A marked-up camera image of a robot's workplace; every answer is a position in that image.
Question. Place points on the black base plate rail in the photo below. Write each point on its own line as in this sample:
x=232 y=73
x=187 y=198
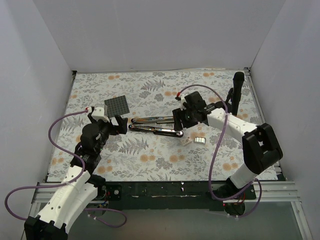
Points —
x=160 y=195

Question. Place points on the silver staple strip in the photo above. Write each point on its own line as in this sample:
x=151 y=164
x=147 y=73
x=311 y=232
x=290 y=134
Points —
x=200 y=140

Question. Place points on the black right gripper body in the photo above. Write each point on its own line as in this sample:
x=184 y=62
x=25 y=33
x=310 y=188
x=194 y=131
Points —
x=182 y=117

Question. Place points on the black microphone on stand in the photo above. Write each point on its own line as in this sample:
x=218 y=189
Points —
x=234 y=95

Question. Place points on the floral patterned table mat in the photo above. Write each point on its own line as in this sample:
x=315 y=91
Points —
x=144 y=156

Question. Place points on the white staple box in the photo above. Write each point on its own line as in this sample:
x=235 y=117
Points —
x=186 y=140

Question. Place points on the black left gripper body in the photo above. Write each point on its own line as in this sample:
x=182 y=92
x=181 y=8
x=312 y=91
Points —
x=111 y=124

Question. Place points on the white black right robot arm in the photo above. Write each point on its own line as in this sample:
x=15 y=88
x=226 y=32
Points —
x=260 y=145

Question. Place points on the dark grey studded baseplate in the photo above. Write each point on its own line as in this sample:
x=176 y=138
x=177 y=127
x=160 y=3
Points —
x=117 y=106

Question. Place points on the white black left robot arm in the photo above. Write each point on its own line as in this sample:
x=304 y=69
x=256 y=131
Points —
x=80 y=186

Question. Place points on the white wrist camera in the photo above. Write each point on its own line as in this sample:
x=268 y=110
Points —
x=182 y=101
x=99 y=112

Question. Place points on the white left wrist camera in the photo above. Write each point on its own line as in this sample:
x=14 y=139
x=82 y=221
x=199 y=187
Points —
x=99 y=112

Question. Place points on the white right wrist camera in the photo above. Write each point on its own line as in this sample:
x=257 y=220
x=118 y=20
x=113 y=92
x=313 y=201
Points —
x=182 y=101

